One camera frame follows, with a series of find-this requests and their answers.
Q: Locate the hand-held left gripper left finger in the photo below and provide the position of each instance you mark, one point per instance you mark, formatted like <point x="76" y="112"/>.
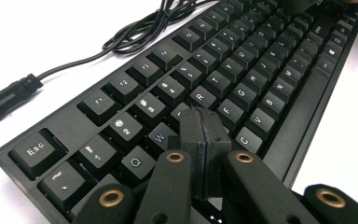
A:
<point x="192" y="146"/>

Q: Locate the black computer keyboard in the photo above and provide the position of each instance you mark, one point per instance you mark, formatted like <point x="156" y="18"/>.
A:
<point x="254" y="77"/>

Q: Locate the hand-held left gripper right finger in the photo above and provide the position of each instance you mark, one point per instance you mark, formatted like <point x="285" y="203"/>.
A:
<point x="217" y="146"/>

